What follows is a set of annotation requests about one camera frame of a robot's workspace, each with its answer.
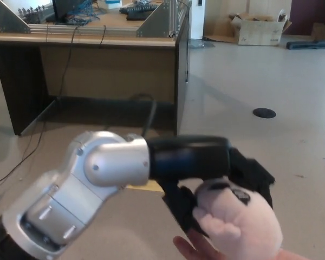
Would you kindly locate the pink plush dumpling toy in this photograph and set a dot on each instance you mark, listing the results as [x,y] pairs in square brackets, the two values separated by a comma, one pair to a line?
[246,224]

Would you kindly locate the black flat pad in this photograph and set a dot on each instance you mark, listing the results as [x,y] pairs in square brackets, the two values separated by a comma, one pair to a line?
[136,16]

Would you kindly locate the black round floor cover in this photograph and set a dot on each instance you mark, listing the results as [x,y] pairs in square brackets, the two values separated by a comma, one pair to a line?
[264,113]

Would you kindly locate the open cardboard box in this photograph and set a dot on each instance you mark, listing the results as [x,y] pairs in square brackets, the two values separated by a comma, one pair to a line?
[261,33]

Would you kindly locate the clear plastic bag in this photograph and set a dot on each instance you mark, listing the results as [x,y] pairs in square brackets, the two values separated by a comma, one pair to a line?
[204,44]

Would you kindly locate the white and blue box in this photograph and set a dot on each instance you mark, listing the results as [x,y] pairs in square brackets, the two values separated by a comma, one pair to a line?
[113,2]

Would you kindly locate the black keyboard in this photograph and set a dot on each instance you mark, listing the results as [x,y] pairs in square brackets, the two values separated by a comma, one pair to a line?
[136,9]

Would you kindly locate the black monitor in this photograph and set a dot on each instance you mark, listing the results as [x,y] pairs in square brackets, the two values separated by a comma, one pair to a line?
[61,9]

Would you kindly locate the aluminium extrusion frame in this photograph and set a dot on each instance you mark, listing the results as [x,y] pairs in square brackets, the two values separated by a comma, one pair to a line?
[154,25]

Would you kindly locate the flat cardboard piece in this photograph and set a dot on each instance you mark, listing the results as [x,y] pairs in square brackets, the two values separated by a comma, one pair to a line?
[220,31]

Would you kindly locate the yellow floor sheet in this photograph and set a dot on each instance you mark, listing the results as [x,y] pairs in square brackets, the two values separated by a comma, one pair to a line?
[149,187]

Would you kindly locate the wooden desk with black sides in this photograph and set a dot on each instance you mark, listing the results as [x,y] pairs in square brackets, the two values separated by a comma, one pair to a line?
[111,67]

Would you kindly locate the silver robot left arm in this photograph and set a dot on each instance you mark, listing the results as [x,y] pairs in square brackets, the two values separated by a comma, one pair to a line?
[111,162]

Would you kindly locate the small cardboard box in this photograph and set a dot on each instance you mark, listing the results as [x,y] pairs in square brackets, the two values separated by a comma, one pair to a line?
[321,32]

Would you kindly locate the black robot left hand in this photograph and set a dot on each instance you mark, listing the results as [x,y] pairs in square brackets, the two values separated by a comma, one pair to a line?
[189,157]

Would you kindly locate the black foam tray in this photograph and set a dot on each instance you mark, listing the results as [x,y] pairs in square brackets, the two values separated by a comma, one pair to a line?
[310,45]

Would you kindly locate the person's bare hand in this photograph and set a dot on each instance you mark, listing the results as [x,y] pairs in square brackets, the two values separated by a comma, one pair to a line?
[195,252]

